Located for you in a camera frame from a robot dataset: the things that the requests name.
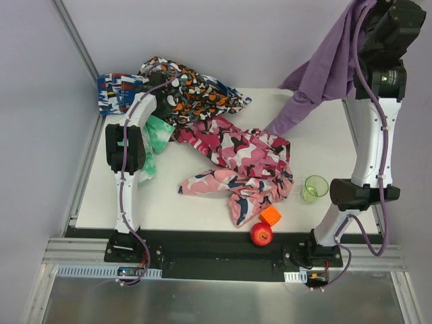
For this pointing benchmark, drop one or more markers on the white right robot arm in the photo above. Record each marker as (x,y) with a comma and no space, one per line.
(375,105)

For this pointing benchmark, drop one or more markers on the green transparent plastic cup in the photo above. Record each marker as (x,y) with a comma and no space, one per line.
(314,187)

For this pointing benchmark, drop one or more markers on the left perforated cable duct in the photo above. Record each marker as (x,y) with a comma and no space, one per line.
(106,272)

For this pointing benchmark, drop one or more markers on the magenta pink camouflage cloth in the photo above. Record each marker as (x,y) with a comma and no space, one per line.
(252,152)

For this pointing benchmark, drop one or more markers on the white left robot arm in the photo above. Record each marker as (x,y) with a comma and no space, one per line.
(126,156)

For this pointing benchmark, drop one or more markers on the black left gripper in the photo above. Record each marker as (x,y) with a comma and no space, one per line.
(156,79)

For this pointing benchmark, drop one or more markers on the right perforated cable duct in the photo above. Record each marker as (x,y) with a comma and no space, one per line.
(296,277)

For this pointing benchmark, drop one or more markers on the light pink navy patterned cloth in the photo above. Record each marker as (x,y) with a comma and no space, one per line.
(249,195)

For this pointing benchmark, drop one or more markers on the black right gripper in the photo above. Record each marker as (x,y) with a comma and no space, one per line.
(372,25)

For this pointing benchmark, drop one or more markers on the orange plastic cube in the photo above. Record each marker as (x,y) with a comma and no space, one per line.
(270,215)

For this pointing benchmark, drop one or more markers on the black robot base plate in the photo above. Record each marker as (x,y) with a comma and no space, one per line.
(225,256)

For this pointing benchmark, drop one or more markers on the aluminium front rail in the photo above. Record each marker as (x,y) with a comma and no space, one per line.
(92,251)

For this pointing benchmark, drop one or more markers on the red apple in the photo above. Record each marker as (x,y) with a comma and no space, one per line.
(261,234)

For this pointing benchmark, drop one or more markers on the right aluminium frame post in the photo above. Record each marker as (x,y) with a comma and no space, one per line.
(350,121)

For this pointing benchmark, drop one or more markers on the left aluminium frame post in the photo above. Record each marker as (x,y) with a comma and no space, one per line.
(76,39)

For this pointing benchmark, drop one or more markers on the perforated cable duct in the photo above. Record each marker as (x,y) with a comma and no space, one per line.
(106,272)
(296,277)

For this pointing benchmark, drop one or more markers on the aluminium frame post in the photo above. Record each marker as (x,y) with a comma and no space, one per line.
(350,121)
(76,39)

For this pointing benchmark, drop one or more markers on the orange black camouflage cloth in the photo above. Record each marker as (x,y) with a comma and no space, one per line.
(194,96)

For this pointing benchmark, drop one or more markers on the blue white patterned cloth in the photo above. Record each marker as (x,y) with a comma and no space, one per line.
(116,92)

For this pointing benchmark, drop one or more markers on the green white tie-dye cloth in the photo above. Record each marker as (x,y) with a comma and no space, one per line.
(156,134)

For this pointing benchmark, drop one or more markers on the purple cloth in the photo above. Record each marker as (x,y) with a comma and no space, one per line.
(326,76)

